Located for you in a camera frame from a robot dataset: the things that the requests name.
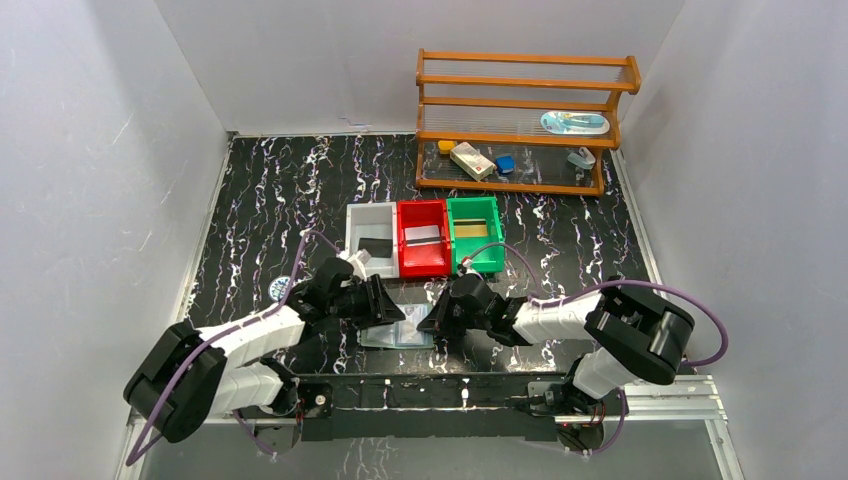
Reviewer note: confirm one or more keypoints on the white tape dispenser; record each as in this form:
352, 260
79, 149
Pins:
582, 158

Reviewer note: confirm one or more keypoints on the silver grey card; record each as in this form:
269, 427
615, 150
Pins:
422, 235

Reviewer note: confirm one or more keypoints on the orange wooden shelf rack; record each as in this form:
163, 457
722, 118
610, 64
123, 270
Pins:
494, 102

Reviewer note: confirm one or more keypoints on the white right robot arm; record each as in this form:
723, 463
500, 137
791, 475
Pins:
638, 333

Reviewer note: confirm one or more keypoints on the black card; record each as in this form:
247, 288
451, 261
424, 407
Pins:
376, 247

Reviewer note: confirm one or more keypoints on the aluminium frame rail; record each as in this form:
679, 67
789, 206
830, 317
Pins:
689, 397

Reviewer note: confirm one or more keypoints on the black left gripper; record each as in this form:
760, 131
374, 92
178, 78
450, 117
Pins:
376, 299

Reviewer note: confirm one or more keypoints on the light blue card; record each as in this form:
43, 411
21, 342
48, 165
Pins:
406, 335

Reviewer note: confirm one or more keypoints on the round patterned tin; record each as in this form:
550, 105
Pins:
278, 287

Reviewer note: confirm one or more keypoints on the teal packaged tool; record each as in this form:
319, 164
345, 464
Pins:
569, 123

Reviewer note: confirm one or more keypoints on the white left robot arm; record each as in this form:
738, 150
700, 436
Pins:
192, 373

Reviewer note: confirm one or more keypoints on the green plastic bin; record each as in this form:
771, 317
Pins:
473, 223

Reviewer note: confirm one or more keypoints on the red plastic bin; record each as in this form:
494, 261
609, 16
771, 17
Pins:
428, 260

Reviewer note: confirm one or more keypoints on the white cardboard box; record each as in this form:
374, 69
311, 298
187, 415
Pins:
472, 161

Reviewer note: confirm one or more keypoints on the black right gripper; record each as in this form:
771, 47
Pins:
438, 321

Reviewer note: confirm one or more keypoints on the gold card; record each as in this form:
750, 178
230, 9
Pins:
470, 231

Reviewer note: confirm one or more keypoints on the grey-green card holder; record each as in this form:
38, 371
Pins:
381, 336

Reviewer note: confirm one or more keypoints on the white plastic bin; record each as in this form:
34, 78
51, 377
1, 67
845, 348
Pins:
376, 220

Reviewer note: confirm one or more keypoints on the small yellow block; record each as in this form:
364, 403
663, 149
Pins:
445, 146

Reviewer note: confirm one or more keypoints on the small blue block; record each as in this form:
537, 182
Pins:
505, 164

